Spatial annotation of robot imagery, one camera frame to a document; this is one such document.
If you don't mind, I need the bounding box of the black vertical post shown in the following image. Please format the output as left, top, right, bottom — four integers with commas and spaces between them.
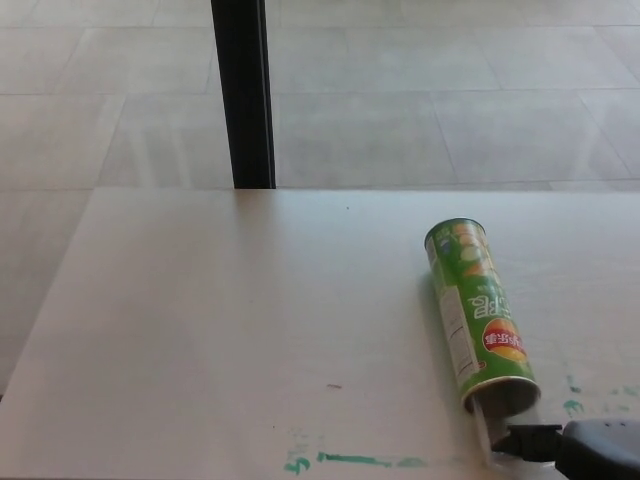
210, 0, 277, 190

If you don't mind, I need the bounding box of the green chips can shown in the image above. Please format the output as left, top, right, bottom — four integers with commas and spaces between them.
424, 216, 543, 416

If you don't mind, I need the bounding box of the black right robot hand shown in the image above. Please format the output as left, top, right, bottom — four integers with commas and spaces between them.
491, 417, 640, 480

